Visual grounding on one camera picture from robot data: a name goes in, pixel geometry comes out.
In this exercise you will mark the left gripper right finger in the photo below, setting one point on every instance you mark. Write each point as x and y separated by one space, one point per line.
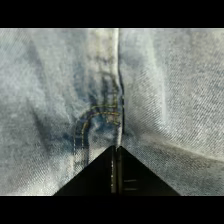
140 178

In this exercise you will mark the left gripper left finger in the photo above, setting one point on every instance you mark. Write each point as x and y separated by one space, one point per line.
96 178

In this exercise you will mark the light blue jeans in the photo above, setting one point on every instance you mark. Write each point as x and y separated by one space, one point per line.
50 100

